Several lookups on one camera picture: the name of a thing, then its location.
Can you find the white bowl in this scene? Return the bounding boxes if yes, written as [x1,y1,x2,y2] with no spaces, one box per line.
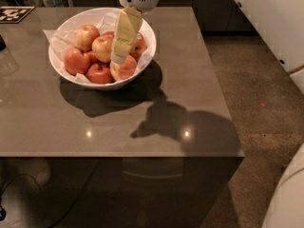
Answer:
[47,7,158,91]

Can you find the top left yellowish apple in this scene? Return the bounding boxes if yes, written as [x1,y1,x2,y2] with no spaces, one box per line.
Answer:
[75,24,100,51]

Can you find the yellow-red apple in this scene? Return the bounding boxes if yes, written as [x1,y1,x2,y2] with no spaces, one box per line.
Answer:
[110,55,137,81]
[92,35,113,63]

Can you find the black object at left edge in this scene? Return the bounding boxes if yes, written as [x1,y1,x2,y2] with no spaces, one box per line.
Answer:
[0,35,7,51]

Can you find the dark back cabinets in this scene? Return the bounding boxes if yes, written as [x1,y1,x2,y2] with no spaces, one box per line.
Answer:
[72,0,255,34]

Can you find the hidden back red apple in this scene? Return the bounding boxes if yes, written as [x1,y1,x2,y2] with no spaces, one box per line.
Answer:
[102,30,114,38]

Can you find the front centre red apple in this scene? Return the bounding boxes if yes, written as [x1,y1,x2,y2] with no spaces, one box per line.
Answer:
[85,63,113,85]

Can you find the top right red apple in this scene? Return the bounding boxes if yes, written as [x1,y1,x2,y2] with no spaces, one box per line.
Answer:
[129,33,147,61]

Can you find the black white fiducial marker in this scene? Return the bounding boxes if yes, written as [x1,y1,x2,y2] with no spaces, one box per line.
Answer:
[0,6,34,24]

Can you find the small middle red apple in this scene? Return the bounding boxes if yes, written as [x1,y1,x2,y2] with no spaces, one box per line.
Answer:
[85,50,98,65]

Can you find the left red apple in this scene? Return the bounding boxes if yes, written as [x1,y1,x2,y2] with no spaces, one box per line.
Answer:
[64,47,91,76]

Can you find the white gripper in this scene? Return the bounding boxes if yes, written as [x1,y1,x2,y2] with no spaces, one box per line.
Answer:
[111,0,160,65]

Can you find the white paper liner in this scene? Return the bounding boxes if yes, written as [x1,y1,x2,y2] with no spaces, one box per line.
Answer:
[43,9,155,86]

